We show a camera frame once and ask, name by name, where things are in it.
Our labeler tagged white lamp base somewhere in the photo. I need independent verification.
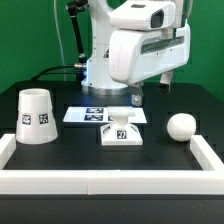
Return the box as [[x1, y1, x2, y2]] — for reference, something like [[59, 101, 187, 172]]
[[100, 106, 143, 146]]

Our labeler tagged white lamp bulb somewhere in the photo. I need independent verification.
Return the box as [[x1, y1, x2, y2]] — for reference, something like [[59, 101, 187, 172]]
[[167, 113, 196, 142]]

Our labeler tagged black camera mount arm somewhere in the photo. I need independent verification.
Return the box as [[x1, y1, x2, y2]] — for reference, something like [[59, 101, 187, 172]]
[[66, 0, 88, 63]]

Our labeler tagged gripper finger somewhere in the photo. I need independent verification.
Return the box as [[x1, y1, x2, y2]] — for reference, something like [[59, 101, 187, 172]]
[[129, 83, 143, 106], [159, 70, 174, 92]]

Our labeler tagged white cable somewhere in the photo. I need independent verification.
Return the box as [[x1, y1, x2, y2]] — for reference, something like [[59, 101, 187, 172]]
[[53, 0, 68, 81]]

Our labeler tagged black cable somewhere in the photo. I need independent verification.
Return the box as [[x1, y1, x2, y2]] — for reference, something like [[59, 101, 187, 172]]
[[30, 64, 88, 82]]

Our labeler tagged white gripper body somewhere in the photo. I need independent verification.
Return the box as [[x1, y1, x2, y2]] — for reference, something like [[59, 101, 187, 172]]
[[109, 24, 190, 85]]

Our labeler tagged white lamp shade cone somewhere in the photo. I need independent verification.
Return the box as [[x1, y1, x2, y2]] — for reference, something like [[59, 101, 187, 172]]
[[16, 88, 58, 144]]

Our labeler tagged white U-shaped fence frame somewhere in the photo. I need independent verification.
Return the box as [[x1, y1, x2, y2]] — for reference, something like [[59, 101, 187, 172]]
[[0, 134, 224, 195]]

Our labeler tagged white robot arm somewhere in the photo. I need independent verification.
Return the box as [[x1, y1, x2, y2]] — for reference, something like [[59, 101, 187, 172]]
[[82, 0, 193, 106]]

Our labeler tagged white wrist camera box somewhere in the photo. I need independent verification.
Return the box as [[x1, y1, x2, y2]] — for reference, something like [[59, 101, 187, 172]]
[[110, 0, 176, 31]]

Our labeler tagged white marker tag sheet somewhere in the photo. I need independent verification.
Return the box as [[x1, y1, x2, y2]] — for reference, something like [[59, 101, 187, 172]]
[[63, 107, 147, 124]]

